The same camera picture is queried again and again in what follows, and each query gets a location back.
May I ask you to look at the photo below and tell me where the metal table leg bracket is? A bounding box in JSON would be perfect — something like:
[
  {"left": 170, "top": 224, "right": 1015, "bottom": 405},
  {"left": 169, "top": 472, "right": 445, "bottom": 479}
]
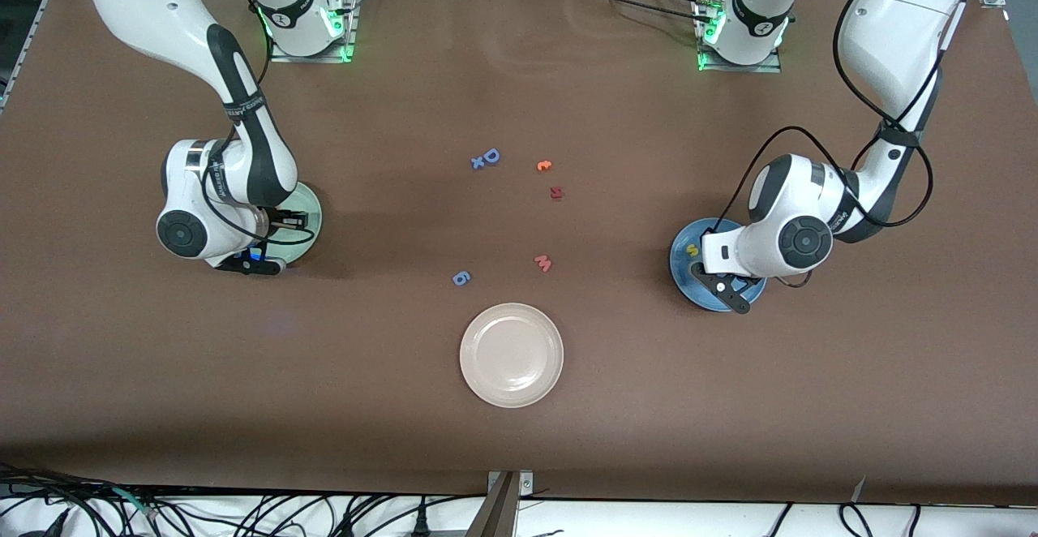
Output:
[{"left": 465, "top": 470, "right": 535, "bottom": 537}]

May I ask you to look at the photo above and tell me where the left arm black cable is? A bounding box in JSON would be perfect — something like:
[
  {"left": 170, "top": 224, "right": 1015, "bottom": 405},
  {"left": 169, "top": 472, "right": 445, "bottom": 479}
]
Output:
[{"left": 718, "top": 0, "right": 933, "bottom": 286}]

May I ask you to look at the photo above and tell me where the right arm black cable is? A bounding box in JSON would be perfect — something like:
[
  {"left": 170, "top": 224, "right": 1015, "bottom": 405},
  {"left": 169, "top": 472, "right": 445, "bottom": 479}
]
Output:
[{"left": 187, "top": 0, "right": 317, "bottom": 246}]

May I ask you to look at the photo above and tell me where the light green plate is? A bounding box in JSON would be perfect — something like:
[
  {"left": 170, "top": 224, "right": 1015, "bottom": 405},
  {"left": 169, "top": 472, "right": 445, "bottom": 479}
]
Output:
[{"left": 268, "top": 183, "right": 324, "bottom": 269}]

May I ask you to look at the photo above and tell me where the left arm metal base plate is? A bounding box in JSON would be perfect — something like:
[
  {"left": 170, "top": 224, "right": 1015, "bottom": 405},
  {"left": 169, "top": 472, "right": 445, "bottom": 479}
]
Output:
[{"left": 697, "top": 0, "right": 783, "bottom": 74}]

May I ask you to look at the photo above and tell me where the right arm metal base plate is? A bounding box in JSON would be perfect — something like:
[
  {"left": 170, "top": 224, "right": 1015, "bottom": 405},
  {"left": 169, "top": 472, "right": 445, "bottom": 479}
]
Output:
[{"left": 269, "top": 0, "right": 358, "bottom": 63}]

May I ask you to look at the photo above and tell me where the blue plate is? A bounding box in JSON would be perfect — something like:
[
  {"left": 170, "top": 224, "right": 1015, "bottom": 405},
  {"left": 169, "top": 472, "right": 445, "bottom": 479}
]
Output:
[{"left": 669, "top": 217, "right": 770, "bottom": 313}]

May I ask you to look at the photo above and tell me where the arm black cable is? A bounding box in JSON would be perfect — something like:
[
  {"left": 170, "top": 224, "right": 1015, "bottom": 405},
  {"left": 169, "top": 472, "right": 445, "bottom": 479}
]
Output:
[
  {"left": 187, "top": 0, "right": 317, "bottom": 246},
  {"left": 718, "top": 0, "right": 933, "bottom": 286}
]

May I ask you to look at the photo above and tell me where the brown table cover sheet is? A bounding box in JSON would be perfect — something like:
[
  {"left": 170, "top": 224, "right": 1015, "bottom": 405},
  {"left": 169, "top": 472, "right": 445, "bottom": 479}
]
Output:
[{"left": 0, "top": 0, "right": 1038, "bottom": 507}]

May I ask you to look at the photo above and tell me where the beige plate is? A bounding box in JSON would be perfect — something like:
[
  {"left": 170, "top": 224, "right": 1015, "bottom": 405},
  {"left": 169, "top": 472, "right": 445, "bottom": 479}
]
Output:
[{"left": 459, "top": 302, "right": 565, "bottom": 409}]

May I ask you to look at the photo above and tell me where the long black table cable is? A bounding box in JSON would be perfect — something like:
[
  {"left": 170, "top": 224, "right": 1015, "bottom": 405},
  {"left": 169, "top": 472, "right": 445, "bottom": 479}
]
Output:
[{"left": 560, "top": 0, "right": 718, "bottom": 27}]

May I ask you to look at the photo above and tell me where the teal floor cable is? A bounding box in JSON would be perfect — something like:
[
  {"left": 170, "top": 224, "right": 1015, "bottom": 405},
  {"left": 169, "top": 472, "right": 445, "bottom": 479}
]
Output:
[{"left": 112, "top": 486, "right": 159, "bottom": 520}]

